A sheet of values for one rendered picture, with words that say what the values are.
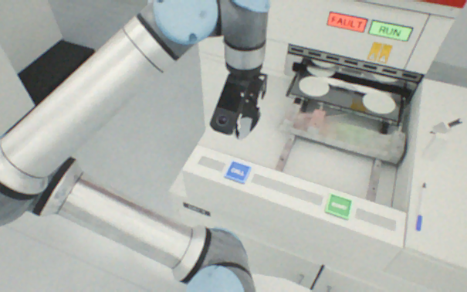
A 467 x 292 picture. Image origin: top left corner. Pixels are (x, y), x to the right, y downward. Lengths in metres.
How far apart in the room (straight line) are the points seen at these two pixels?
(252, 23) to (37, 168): 0.38
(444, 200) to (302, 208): 0.34
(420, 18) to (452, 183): 0.48
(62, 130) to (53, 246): 1.60
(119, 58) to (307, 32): 0.91
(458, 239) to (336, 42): 0.69
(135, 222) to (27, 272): 1.42
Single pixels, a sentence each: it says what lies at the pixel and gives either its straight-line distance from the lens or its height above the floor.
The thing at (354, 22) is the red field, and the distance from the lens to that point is 1.24.
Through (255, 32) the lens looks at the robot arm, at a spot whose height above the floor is 1.38.
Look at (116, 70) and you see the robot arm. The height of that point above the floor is 1.44.
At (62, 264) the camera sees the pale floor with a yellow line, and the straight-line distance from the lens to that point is 2.01.
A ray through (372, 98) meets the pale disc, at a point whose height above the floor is 0.90.
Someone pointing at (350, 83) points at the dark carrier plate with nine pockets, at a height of 0.90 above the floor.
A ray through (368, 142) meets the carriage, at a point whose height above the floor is 0.88.
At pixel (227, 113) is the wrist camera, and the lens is 0.66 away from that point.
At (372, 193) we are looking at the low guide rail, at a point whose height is 0.85.
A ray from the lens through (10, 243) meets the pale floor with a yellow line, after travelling 2.19.
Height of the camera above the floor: 1.72
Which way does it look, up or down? 50 degrees down
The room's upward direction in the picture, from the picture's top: straight up
